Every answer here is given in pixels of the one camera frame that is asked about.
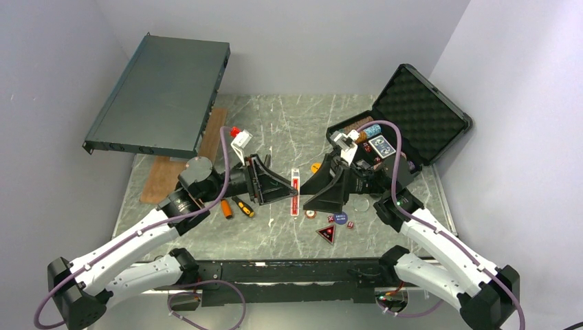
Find yellow dealer button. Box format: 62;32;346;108
310;162;322;174

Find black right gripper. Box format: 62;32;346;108
298;154;389;214

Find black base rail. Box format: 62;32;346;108
171;258;403;307

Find brown wooden board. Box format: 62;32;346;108
140;108;228;204

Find blue playing card deck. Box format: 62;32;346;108
367;135;396;160

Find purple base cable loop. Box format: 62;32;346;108
167;279;248;330

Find red playing card deck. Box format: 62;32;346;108
290;168;300;217

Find red black triangular button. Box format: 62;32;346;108
316;225;336;245

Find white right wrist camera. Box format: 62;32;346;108
331;130;360;165

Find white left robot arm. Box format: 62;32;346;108
47;155;299;329

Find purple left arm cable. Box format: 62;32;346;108
34;126;234;330

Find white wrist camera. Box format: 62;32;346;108
331;130;360;165
230;126;253;162

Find dark grey rack server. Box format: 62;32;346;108
82;34;230;159

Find orange white poker chip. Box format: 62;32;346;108
305;210;317;219

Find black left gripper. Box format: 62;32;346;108
199;153;298;204

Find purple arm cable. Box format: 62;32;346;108
356;120;526;330
34;126;234;330

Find grey metal clamp tool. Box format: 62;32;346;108
263;154;272;169

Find blue small blind button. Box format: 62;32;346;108
333;212;348;226

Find black poker set case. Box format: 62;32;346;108
326;63;473;177

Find orange black screwdriver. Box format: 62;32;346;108
231;196;254;218

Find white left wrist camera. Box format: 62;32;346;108
230;126;253;162

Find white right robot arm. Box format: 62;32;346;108
300;152;526;329

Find clear plastic disc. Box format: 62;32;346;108
353;195;370;212

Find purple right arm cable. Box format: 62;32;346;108
356;120;526;330

